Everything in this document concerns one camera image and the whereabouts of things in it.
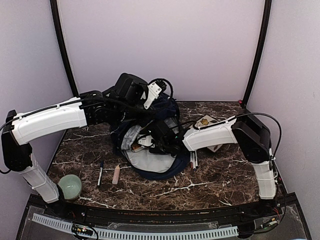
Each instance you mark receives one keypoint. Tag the purple tipped white marker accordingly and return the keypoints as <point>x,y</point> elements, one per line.
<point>192,159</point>

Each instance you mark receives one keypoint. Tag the white slotted cable duct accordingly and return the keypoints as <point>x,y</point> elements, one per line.
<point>128,231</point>

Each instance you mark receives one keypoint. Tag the pink translucent glue bottle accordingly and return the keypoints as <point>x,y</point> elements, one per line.
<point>116,175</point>

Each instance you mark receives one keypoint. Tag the black left frame post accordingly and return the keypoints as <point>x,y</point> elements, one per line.
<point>57,22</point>

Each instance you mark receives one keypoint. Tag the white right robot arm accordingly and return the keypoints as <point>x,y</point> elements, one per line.
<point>246,130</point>

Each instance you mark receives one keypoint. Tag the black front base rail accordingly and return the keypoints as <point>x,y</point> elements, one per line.
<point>246,216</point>

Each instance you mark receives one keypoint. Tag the beige floral notebook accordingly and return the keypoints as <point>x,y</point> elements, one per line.
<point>204,121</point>

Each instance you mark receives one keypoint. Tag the navy blue student backpack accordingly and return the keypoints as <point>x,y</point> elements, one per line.
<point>148,165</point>

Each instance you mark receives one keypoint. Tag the orange green paperback book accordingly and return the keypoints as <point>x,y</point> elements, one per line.
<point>137,147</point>

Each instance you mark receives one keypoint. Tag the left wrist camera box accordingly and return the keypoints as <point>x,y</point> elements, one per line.
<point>130,87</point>

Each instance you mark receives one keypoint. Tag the red capped white marker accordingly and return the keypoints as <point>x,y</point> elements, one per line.
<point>194,160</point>

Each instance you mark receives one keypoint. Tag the black tipped whiteboard marker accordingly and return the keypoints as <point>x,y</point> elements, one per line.
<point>196,163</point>

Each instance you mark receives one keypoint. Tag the pale green round bowl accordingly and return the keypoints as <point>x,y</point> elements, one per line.
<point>71,186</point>

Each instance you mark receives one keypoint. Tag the black frame post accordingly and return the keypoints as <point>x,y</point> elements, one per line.
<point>258,53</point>
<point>57,22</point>

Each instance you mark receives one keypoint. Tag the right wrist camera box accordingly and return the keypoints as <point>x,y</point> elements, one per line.
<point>163,129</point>

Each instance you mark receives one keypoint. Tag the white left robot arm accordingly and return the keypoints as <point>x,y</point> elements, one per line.
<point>20,130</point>

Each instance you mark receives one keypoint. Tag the black right frame post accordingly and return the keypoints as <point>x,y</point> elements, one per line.
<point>258,53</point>

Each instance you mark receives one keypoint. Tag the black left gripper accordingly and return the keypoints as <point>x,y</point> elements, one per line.
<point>147,118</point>

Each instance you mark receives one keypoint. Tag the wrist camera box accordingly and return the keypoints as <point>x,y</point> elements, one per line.
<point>163,129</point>
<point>130,87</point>

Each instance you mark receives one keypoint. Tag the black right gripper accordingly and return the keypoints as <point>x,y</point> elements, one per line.
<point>152,150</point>

